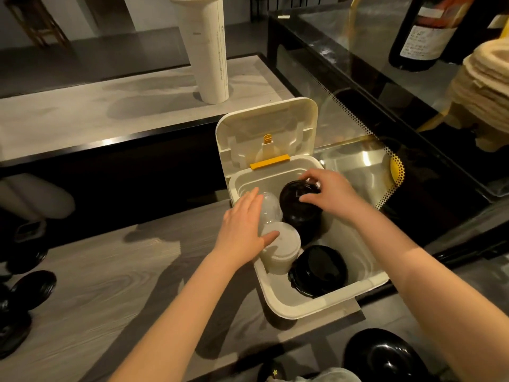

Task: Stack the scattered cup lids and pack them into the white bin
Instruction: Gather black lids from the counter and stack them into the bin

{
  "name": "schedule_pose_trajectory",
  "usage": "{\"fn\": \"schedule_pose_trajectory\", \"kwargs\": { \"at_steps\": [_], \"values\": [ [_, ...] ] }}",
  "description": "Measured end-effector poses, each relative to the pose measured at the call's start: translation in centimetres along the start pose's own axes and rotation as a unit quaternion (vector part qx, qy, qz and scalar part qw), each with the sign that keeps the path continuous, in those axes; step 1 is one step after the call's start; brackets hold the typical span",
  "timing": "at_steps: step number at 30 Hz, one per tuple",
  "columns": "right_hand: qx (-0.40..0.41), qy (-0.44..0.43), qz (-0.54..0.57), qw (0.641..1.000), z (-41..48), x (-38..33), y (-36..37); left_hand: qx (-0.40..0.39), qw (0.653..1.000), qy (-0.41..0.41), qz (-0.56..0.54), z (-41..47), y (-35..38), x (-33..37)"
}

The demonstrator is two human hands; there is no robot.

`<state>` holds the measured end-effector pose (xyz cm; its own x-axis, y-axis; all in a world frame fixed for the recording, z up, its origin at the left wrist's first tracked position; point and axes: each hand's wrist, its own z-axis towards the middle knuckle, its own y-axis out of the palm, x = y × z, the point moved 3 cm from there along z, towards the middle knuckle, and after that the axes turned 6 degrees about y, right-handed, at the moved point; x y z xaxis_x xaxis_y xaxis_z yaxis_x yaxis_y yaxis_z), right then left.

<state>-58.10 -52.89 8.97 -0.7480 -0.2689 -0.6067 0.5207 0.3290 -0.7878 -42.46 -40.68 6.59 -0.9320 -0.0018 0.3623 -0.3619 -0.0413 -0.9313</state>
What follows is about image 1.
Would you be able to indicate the tall white paper cup stack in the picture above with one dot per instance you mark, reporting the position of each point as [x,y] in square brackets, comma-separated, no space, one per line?
[204,51]

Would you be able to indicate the black cup lid with plug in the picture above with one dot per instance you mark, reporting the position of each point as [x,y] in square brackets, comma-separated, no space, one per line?
[318,270]

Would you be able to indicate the tall stack of black lids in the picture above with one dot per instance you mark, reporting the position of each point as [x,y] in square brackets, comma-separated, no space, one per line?
[298,210]

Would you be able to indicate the grey wooden table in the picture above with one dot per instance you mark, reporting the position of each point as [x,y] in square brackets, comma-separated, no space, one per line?
[99,274]

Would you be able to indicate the black round base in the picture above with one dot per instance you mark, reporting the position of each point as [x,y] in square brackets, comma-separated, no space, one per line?
[381,358]

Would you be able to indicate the stack of white lids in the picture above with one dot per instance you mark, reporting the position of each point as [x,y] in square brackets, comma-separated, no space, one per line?
[282,250]

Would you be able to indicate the dark wine bottle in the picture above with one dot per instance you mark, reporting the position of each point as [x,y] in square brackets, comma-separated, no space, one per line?
[425,39]

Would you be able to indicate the black metal chair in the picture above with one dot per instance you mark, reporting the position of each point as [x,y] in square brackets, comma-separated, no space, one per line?
[264,3]

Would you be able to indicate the person's left hand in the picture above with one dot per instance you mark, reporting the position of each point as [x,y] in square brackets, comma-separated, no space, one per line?
[238,234]

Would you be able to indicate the person's left forearm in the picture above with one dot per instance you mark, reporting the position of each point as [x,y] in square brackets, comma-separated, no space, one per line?
[175,330]

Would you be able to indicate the grey bar counter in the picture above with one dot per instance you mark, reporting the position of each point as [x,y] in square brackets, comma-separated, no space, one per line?
[119,107]

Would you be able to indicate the person's white shirt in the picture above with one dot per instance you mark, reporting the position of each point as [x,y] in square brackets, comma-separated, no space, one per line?
[330,375]

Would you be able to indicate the yellow fruit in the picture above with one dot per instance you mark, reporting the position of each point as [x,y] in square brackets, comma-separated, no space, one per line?
[395,171]

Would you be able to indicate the white plastic storage bin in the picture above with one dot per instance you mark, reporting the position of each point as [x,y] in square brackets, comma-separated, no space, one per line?
[266,119]

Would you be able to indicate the black star slipper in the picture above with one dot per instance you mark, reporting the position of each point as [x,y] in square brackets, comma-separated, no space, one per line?
[272,371]

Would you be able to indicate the person's right forearm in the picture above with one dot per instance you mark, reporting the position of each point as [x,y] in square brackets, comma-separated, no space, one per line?
[437,298]

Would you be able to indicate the pile of cup lids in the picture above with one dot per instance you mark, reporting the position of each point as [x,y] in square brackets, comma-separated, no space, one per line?
[33,288]

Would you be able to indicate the person's right hand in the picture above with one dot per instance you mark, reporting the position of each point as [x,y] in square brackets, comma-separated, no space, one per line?
[336,198]

